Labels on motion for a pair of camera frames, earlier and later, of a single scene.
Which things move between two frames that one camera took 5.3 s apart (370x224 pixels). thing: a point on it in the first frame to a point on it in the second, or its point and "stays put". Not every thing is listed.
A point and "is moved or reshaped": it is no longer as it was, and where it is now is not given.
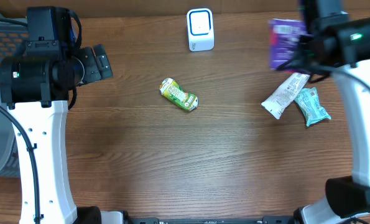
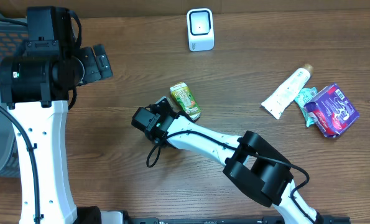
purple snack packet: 283,35 to 329,110
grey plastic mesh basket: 2,41 stays put
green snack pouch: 173,90 is moved or reshaped
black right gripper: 305,54 to 165,106
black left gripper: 101,62 stays put
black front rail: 263,220 stays put
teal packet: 309,102 stays put
